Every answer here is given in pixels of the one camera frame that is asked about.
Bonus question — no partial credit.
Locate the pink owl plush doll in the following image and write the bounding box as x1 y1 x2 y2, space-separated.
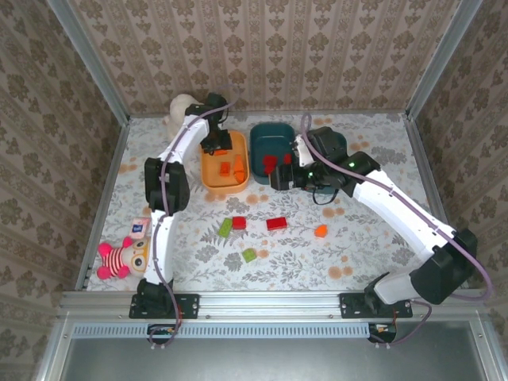
97 236 152 281

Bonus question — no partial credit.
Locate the orange plastic container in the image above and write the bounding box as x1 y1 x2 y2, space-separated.
200 130 250 195

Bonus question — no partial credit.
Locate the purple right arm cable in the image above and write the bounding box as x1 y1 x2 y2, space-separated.
300 113 495 302

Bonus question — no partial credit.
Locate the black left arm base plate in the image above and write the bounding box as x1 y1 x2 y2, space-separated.
129 292 199 321

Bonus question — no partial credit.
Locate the aluminium frame post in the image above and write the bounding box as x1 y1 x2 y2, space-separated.
46 0 131 126
405 0 485 120

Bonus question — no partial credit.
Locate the white teddy bear plush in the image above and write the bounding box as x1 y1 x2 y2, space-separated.
164 94 206 140

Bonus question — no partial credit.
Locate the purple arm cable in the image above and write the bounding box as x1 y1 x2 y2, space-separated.
300 113 495 302
148 83 242 318

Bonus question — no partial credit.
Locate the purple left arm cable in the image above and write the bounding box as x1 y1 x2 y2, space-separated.
148 83 242 318

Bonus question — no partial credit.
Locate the floral table cloth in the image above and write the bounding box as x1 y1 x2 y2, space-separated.
87 113 469 293

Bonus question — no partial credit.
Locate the orange wedge lego brick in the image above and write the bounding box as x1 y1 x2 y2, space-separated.
233 153 248 183

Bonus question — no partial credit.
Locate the white slotted cable duct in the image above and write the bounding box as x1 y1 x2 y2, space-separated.
73 321 372 339

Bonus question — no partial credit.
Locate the grey metal shelf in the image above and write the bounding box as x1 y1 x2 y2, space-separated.
37 320 503 381

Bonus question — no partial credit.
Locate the thin black right gripper cable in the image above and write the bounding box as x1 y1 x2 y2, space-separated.
312 189 339 206

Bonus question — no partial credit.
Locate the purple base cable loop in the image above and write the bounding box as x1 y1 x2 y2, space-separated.
148 308 187 350
368 298 433 349

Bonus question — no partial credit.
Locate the small pink box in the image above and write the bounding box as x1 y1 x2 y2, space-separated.
129 217 151 240

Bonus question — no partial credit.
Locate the aluminium side rail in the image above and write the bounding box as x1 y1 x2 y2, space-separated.
404 114 471 289
75 118 132 293

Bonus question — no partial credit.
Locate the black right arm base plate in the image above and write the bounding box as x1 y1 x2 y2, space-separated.
339 292 414 319

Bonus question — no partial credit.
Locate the aluminium front rail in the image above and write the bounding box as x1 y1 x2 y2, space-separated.
59 288 487 321

